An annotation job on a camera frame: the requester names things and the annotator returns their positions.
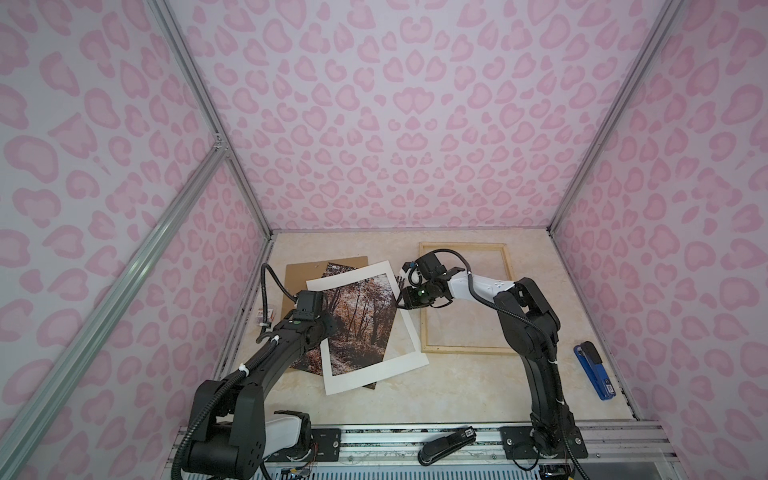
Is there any blue stapler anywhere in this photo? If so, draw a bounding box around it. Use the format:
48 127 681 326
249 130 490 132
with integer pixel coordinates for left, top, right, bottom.
573 341 616 401

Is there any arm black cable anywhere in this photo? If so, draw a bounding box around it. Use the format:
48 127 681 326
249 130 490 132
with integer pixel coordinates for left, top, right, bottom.
429 248 559 367
170 262 299 480

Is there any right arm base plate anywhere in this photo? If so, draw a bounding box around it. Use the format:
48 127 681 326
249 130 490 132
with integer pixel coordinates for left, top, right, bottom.
499 425 589 461

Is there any white mat board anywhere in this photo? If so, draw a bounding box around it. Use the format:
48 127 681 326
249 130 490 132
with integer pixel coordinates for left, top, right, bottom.
306 261 429 395

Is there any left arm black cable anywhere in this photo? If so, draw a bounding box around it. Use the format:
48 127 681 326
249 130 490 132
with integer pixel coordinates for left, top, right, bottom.
170 262 299 480

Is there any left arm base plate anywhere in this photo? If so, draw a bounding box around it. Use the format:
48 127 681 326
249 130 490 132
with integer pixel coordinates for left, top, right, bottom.
266 428 341 463

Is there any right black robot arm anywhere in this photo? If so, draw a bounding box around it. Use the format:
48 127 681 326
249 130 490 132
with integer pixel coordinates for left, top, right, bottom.
397 248 587 461

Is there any autumn forest photo print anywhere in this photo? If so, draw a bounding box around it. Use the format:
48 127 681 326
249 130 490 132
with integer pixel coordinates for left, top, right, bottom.
324 275 396 375

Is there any aluminium mounting rail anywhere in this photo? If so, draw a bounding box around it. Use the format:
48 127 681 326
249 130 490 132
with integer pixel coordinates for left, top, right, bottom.
161 419 685 480

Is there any black stapler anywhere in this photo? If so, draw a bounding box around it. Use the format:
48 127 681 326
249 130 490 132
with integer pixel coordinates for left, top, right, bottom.
417 426 477 467

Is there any light wooden picture frame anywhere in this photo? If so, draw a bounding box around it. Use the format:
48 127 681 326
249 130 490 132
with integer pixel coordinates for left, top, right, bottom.
419 242 515 356

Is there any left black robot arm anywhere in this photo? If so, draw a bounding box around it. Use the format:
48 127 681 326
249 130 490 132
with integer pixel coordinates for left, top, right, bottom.
170 290 334 479

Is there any small clear pin box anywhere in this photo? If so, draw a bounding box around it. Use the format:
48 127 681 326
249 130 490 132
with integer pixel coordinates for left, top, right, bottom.
256 307 275 326

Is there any brown frame backing board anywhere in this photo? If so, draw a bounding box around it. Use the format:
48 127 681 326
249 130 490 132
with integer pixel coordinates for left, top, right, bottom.
283 256 368 294

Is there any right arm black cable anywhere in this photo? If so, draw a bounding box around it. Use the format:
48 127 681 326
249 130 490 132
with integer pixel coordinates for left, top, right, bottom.
429 248 559 367

